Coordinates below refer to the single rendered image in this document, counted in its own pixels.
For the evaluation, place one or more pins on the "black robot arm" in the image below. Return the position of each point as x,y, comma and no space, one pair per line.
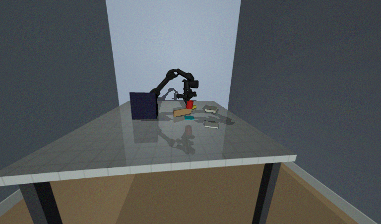
189,83

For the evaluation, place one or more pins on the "red cup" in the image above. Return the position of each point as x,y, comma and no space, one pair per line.
189,104

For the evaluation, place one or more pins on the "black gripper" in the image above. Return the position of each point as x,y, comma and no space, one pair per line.
184,96

